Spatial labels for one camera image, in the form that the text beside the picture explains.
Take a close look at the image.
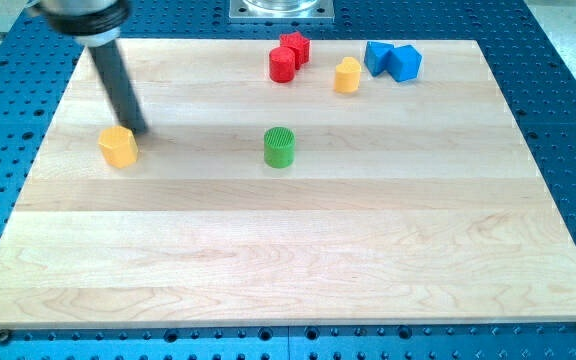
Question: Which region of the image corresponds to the blue triangular block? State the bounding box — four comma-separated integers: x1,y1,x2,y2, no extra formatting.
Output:
364,41,394,77

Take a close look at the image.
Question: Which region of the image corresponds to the yellow hexagon block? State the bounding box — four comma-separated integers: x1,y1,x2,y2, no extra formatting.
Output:
98,126,138,168

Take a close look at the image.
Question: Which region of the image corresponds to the red cylinder block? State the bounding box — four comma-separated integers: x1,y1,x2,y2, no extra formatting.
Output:
269,46,296,83

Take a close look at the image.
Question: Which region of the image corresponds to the yellow heart block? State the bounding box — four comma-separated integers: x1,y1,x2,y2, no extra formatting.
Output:
333,57,361,94

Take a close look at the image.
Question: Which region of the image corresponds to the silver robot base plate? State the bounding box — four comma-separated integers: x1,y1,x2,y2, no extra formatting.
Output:
228,0,335,23

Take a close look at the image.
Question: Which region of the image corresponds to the blue cube block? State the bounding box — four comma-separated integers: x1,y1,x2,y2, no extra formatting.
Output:
387,45,422,82

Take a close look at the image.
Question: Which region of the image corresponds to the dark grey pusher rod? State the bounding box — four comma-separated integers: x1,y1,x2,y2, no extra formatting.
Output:
88,40,148,134

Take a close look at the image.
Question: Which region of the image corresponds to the green cylinder block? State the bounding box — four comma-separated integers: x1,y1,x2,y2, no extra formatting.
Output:
264,127,296,168

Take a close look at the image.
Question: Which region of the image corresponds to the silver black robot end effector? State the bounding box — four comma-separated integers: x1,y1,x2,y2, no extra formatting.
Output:
26,0,131,47

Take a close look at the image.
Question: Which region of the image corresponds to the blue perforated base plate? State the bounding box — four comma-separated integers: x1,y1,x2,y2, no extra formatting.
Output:
0,1,576,359

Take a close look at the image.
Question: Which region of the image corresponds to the red star block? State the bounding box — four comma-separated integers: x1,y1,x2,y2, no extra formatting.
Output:
279,31,310,70

